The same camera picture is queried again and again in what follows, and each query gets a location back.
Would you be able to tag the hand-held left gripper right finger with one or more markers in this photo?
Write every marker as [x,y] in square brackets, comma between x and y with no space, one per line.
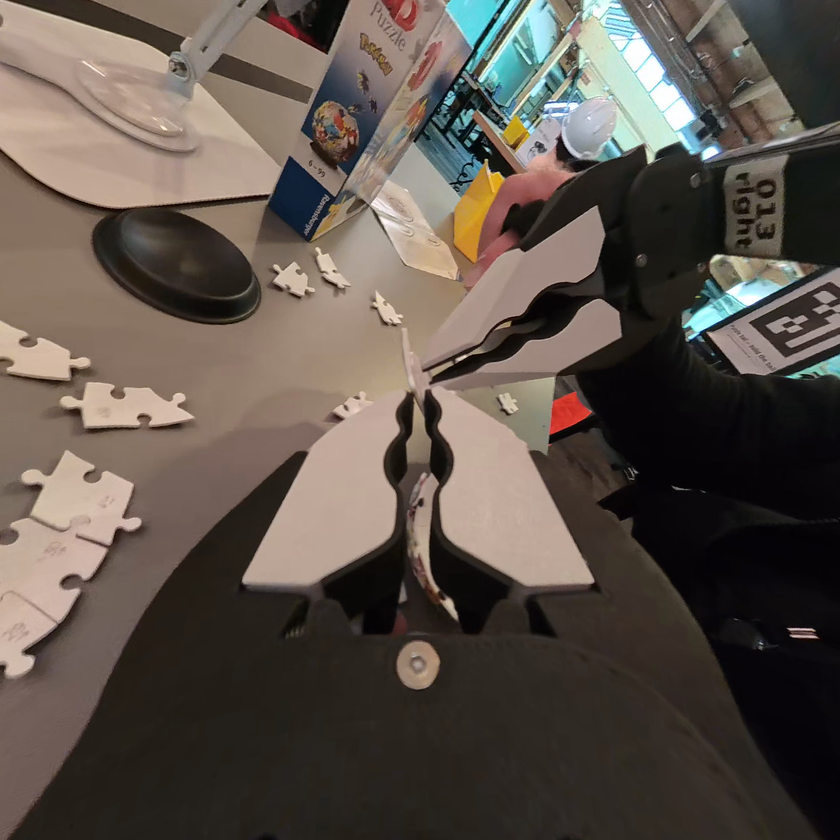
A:
[512,518]

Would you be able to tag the folded paper leaflet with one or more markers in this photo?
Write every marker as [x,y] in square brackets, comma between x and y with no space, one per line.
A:
[413,229]

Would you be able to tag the person's right hand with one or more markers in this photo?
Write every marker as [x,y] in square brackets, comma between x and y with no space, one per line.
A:
[531,187]

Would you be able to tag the printed marker sign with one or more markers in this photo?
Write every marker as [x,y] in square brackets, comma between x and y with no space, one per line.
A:
[781,328]

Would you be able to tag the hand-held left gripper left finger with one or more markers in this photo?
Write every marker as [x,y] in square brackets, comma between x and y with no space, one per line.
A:
[328,518]

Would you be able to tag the blue puzzle box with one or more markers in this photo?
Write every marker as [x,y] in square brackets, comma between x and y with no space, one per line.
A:
[367,105]

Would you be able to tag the partly built puzzle ball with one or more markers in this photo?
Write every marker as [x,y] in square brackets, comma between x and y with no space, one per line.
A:
[418,538]

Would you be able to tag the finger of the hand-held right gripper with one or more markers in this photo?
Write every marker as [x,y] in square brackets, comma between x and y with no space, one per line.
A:
[525,289]
[577,344]

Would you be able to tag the white hard hat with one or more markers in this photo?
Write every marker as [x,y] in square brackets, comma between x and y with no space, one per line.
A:
[590,124]

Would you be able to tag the black dome ball stand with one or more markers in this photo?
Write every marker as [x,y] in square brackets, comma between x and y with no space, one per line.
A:
[177,262]

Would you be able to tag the red and black object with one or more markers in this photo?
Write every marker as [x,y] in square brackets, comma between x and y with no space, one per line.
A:
[569,413]

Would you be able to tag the yellow plastic container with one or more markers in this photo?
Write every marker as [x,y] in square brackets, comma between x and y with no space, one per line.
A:
[476,210]

